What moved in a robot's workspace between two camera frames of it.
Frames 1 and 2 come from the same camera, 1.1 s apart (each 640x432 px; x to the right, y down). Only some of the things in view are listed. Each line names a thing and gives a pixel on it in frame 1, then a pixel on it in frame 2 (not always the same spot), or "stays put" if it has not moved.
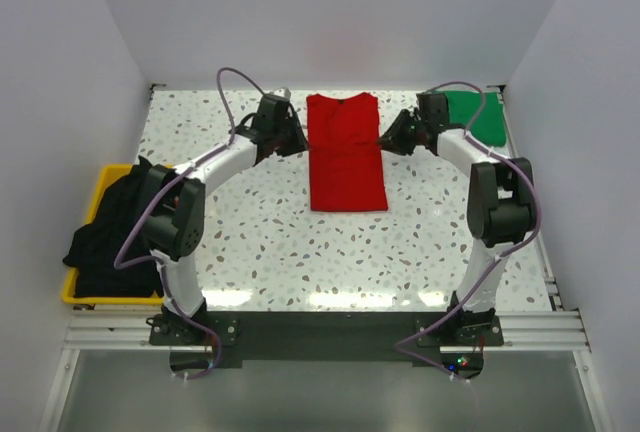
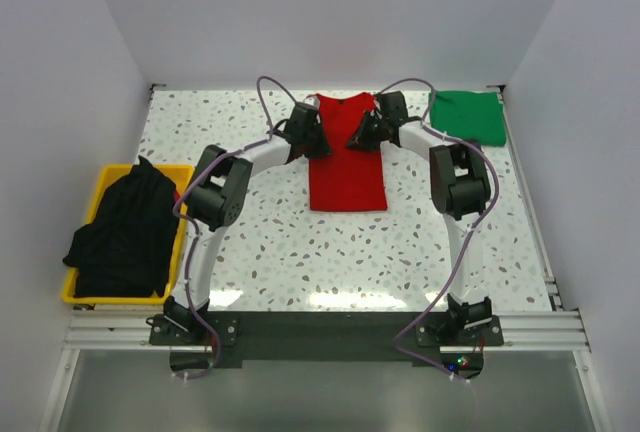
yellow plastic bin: (109, 173) stays put
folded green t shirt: (490, 128) stays put
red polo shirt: (345, 156) stays put
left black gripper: (300, 143) to (323, 148)
